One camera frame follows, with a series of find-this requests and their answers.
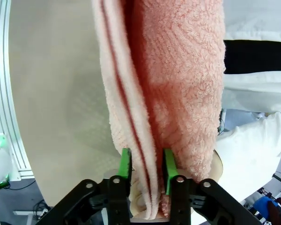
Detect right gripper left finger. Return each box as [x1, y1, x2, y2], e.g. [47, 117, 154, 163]
[36, 147, 133, 225]

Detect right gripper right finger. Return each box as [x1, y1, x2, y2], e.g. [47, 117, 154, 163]
[163, 147, 264, 225]

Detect pink terry towel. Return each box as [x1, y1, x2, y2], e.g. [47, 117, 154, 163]
[90, 0, 227, 220]

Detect person's left hand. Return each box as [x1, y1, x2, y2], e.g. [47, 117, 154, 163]
[210, 149, 224, 183]

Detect person in white shirt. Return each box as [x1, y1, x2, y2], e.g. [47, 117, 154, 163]
[215, 0, 281, 204]

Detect black floor cables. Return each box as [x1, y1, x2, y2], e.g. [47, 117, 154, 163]
[32, 199, 52, 219]

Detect aluminium profile frame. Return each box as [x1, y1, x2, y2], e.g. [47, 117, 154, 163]
[0, 0, 36, 182]

